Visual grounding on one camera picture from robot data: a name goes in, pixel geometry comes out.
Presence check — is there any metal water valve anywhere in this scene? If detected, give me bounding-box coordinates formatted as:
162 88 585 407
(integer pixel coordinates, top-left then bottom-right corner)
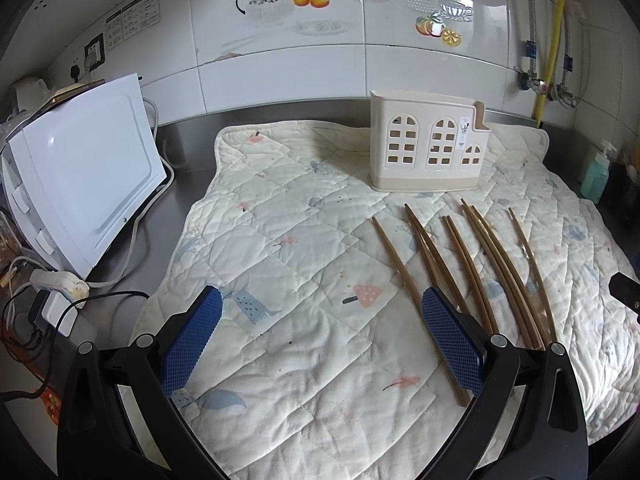
518 70 579 108

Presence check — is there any black wall socket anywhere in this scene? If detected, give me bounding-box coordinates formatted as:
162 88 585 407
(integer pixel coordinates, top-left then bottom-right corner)
84 32 105 73

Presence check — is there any white power adapter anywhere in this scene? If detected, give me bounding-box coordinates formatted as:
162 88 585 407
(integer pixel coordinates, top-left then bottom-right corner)
27 289 78 337

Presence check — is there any teal soap dispenser bottle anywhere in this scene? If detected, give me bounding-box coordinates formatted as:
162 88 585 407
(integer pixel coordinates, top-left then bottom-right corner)
579 141 617 205

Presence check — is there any wooden chopstick four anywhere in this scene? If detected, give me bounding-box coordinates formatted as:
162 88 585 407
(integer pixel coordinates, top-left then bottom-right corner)
440 216 497 334

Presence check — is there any white quilted patterned mat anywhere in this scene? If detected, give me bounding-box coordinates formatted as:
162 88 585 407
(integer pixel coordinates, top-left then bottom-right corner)
136 122 639 479

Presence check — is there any yellow gas pipe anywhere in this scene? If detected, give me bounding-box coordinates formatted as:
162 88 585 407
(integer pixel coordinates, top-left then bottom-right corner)
534 0 572 123

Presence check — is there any wooden chopstick eight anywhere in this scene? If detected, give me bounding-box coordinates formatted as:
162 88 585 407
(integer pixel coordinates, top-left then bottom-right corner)
508 207 558 346

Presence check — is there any wooden chopstick three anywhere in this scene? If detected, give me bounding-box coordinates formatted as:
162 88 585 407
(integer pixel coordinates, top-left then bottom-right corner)
405 204 470 314

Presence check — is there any white appliance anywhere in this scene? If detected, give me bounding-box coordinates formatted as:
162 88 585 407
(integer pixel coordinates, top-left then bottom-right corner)
1 74 166 278

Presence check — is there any cream house-shaped utensil holder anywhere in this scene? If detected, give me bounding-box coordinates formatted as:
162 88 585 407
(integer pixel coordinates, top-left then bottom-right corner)
370 90 490 192

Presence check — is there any wooden chopstick one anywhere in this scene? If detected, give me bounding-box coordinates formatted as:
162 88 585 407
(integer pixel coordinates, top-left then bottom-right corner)
371 217 471 408

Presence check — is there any wooden chopstick seven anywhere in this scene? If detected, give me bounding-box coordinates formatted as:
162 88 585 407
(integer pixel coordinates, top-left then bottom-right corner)
462 200 544 350

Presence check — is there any wooden chopstick two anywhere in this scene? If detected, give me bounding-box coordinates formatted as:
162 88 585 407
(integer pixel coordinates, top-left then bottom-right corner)
404 204 466 312

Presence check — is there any white power strip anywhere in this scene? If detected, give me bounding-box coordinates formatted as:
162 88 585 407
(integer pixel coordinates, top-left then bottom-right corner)
29 269 90 308

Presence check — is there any wooden chopstick six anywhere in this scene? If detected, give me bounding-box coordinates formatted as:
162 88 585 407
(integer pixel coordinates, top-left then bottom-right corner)
461 200 541 349

